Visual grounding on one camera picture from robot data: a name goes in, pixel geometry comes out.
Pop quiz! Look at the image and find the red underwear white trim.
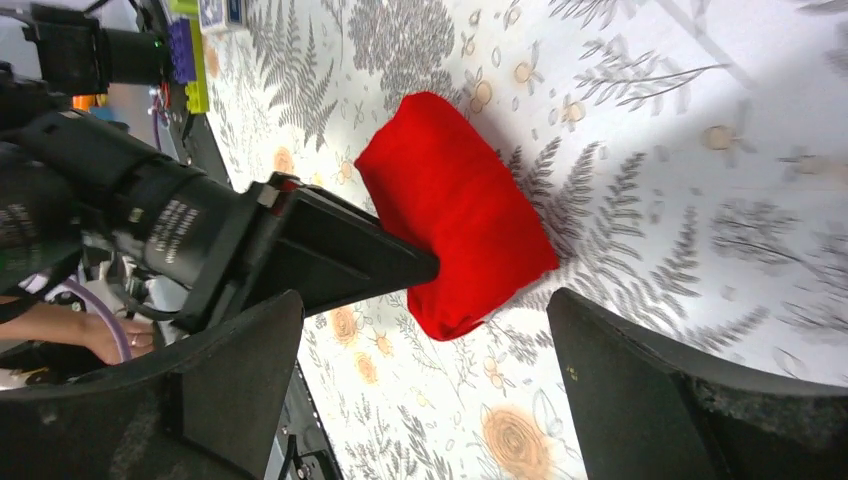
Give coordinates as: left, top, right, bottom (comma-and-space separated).
355, 92, 559, 341

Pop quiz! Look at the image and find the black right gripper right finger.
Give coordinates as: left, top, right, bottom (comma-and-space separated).
547, 288, 847, 479

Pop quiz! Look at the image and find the blue playing card box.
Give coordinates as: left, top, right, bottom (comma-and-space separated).
198, 0, 247, 34

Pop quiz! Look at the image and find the floral patterned table mat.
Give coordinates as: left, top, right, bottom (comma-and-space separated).
204, 1, 847, 479

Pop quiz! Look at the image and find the purple and green block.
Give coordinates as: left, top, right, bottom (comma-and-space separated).
168, 17, 209, 114

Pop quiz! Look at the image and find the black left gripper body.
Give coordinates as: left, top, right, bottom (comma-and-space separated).
1, 109, 287, 333

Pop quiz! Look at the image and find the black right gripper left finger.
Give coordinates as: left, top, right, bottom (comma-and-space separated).
1, 291, 303, 479

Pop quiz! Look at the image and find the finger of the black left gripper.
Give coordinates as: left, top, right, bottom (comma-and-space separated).
231, 174, 440, 316

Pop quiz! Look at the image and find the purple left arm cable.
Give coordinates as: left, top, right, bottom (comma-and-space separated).
59, 278, 134, 364

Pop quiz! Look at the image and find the person's hand in background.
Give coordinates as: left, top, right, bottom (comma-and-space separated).
82, 315, 154, 365

